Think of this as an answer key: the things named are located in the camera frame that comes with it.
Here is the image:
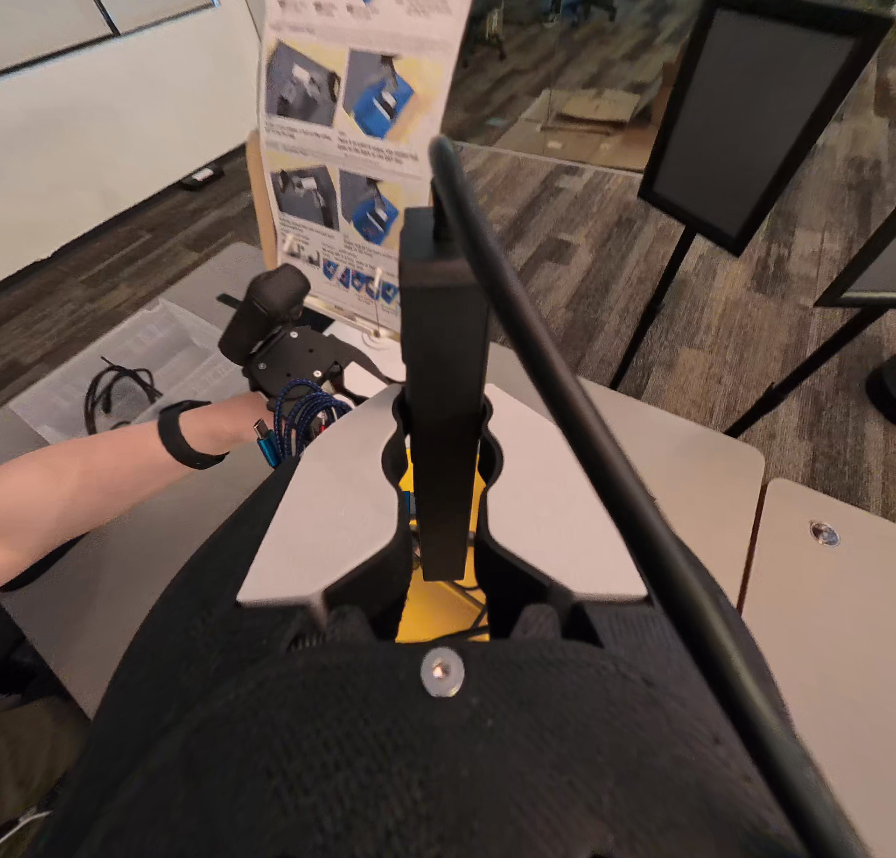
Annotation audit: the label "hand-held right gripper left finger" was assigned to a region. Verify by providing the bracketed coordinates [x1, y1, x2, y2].
[236, 384, 412, 617]

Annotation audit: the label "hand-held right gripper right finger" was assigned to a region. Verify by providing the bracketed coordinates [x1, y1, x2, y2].
[480, 382, 650, 620]

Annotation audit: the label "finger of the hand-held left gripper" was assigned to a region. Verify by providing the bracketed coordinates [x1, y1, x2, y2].
[340, 362, 394, 402]

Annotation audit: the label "braided blue red white cables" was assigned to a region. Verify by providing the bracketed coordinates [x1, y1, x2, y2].
[251, 377, 356, 471]

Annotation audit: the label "clear plastic bin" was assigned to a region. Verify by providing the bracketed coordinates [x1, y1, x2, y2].
[9, 297, 255, 447]

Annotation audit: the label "yellow plastic bin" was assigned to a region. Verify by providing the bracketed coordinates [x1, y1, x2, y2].
[394, 443, 492, 644]

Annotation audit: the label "person's left forearm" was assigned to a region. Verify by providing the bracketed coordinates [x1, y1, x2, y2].
[0, 417, 184, 582]

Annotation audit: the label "person's left hand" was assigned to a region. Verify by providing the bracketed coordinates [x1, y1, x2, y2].
[209, 391, 276, 454]

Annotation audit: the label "white rounded board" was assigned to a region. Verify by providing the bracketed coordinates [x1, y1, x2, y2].
[328, 321, 408, 384]

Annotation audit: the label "black wrist band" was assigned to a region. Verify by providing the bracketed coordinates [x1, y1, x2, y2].
[156, 398, 234, 471]

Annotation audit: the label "black mesh wrist rest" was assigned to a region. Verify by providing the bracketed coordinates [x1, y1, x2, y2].
[0, 530, 90, 594]

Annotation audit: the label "printed instruction poster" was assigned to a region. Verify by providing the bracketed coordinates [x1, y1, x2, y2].
[258, 0, 485, 335]

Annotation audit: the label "flat cardboard sheets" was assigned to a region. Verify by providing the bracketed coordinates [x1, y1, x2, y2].
[490, 86, 675, 174]

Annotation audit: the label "window with white blinds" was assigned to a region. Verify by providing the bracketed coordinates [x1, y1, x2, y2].
[0, 0, 223, 76]

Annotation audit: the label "black framed screen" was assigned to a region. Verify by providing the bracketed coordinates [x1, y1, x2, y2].
[607, 0, 896, 391]

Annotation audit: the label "bundle of black cables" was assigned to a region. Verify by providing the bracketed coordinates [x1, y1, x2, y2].
[82, 355, 166, 436]

